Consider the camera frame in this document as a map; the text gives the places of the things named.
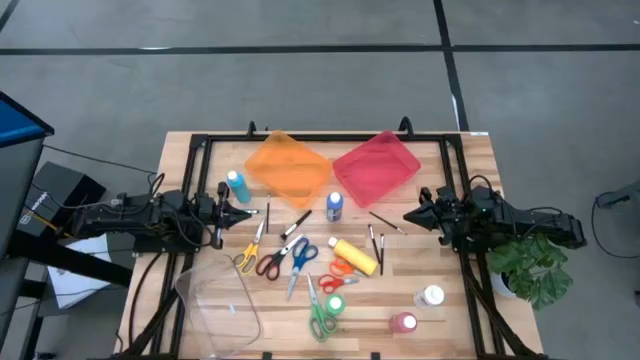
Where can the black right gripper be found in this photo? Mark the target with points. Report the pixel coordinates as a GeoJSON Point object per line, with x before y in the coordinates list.
{"type": "Point", "coordinates": [462, 215]}

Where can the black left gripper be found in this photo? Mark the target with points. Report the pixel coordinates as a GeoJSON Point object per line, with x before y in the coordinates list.
{"type": "Point", "coordinates": [206, 212]}

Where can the thin black paintbrush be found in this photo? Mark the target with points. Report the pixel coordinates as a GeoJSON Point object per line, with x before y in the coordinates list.
{"type": "Point", "coordinates": [268, 215]}
{"type": "Point", "coordinates": [387, 222]}
{"type": "Point", "coordinates": [373, 242]}
{"type": "Point", "coordinates": [255, 211]}
{"type": "Point", "coordinates": [382, 255]}

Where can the teal paint bottle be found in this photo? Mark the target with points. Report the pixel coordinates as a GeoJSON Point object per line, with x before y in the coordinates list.
{"type": "Point", "coordinates": [240, 189]}

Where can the white paint bottle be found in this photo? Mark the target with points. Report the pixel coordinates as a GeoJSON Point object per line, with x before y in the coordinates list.
{"type": "Point", "coordinates": [431, 296]}

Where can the yellow paint bottle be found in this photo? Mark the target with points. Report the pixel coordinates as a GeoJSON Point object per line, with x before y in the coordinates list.
{"type": "Point", "coordinates": [356, 256]}

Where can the blue paint bottle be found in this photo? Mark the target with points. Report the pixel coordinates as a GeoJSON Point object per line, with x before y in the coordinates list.
{"type": "Point", "coordinates": [334, 209]}

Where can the pink paint bottle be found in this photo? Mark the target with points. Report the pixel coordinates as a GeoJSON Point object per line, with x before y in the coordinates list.
{"type": "Point", "coordinates": [402, 323]}

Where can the small red scissors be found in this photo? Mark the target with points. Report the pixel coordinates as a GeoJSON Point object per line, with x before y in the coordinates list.
{"type": "Point", "coordinates": [340, 281]}

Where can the green paint bottle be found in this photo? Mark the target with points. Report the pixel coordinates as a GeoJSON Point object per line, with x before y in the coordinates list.
{"type": "Point", "coordinates": [335, 304]}

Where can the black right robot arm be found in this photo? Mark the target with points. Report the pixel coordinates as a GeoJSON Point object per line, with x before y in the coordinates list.
{"type": "Point", "coordinates": [530, 222]}

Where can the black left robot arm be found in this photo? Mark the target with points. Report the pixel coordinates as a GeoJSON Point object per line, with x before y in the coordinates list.
{"type": "Point", "coordinates": [130, 220]}

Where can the dark red black scissors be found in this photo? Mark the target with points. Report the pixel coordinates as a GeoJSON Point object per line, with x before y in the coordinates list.
{"type": "Point", "coordinates": [280, 252]}

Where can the pink translucent plastic bin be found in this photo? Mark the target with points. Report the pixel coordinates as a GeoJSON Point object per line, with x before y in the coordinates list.
{"type": "Point", "coordinates": [375, 167]}

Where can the orange translucent plastic bin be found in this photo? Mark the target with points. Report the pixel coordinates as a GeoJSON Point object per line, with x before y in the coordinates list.
{"type": "Point", "coordinates": [287, 167]}

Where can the clear plastic bin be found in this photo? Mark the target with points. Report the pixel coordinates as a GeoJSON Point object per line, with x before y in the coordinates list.
{"type": "Point", "coordinates": [215, 305]}

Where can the green plant in white pot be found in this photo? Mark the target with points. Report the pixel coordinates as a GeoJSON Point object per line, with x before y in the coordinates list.
{"type": "Point", "coordinates": [530, 270]}

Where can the black stand beam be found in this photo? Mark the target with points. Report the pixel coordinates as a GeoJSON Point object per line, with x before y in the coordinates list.
{"type": "Point", "coordinates": [75, 260]}

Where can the black equipment box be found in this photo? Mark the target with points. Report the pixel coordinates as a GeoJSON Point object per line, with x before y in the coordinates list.
{"type": "Point", "coordinates": [65, 185]}

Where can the white paper sheet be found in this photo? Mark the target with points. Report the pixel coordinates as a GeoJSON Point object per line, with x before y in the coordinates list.
{"type": "Point", "coordinates": [75, 290]}

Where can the grey chair base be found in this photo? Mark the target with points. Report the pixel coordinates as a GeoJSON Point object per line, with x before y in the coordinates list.
{"type": "Point", "coordinates": [625, 195]}

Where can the monitor with blue screen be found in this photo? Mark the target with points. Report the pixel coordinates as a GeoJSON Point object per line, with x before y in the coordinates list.
{"type": "Point", "coordinates": [20, 125]}

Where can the black frame hook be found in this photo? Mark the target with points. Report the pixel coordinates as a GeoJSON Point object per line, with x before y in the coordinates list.
{"type": "Point", "coordinates": [406, 119]}
{"type": "Point", "coordinates": [251, 124]}

